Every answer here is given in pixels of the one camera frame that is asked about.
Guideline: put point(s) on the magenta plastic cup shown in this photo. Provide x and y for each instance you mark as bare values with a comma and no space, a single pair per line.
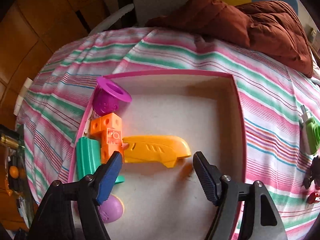
108,97

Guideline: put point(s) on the rust brown quilted blanket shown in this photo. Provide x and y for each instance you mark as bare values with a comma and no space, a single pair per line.
270,27

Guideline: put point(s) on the teal green plastic stand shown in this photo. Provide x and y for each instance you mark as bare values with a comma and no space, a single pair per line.
90,154

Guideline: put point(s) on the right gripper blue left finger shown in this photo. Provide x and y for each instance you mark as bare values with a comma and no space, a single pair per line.
106,175

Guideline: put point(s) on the shiny red metal piece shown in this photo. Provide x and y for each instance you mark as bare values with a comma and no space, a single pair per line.
313,198

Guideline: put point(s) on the wooden wardrobe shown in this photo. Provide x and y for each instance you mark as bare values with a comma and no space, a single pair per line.
32,30

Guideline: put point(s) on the striped bed cover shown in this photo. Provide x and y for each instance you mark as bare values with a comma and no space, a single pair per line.
270,94

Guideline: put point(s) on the orange cube block piece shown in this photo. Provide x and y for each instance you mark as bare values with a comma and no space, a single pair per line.
108,129

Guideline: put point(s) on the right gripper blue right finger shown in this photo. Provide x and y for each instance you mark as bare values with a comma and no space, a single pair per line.
209,177

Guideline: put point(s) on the brown hair claw clip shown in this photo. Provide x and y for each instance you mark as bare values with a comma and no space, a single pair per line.
313,174

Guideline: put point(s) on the green plug-in device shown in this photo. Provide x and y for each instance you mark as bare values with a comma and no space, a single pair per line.
310,132

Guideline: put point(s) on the orange yellow plastic shell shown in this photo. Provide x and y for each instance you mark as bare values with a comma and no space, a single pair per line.
164,149

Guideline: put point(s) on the gold capped bottle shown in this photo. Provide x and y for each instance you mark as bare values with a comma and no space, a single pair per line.
9,138

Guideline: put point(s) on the egg-shaped carved toy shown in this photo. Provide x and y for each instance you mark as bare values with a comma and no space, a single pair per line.
111,210

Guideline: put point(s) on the orange fruit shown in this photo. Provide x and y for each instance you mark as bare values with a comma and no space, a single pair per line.
14,172

